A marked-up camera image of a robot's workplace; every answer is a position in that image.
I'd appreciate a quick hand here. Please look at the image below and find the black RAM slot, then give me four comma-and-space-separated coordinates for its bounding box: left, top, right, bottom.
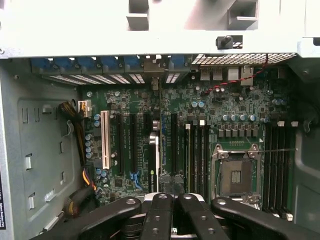
198, 119, 205, 198
263, 121, 272, 220
191, 119, 198, 198
204, 119, 211, 198
285, 121, 294, 220
278, 121, 286, 220
183, 119, 192, 198
271, 121, 279, 220

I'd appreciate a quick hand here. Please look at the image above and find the metal socket cover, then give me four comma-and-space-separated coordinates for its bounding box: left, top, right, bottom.
232, 193, 263, 210

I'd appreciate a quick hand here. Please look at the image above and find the CPU socket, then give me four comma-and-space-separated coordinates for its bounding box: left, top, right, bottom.
211, 143, 261, 204

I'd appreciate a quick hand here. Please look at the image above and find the blue expansion slot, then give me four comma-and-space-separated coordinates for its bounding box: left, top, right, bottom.
161, 112, 168, 173

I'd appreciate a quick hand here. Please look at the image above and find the white expansion slot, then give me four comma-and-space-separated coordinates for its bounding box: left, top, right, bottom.
100, 109, 112, 170

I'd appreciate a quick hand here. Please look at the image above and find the short black expansion slot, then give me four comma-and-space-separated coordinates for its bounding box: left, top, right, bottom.
142, 112, 151, 132

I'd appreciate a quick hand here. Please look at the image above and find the green Dell motherboard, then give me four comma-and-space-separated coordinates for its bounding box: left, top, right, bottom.
79, 74, 296, 221

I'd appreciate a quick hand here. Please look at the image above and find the white power connector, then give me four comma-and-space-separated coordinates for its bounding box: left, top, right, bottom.
77, 99, 93, 119

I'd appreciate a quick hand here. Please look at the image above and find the blue slot cover clip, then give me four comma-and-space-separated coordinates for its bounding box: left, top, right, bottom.
31, 57, 54, 75
168, 56, 186, 76
99, 56, 119, 75
76, 56, 98, 75
53, 57, 76, 75
123, 56, 141, 76

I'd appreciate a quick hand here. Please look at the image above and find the black rubber stud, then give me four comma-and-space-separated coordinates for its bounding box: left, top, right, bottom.
215, 34, 234, 50

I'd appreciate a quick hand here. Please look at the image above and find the open black PC case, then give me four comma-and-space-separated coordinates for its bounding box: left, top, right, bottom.
0, 0, 320, 240

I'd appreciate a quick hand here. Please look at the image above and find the sleeved power wire bundle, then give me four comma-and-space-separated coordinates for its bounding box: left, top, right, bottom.
64, 167, 100, 220

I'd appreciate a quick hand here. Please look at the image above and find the yellow black power wire bundle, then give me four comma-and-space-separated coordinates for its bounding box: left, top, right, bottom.
57, 99, 87, 167

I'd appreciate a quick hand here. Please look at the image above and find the red black twisted wire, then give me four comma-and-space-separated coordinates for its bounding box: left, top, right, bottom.
204, 53, 270, 95

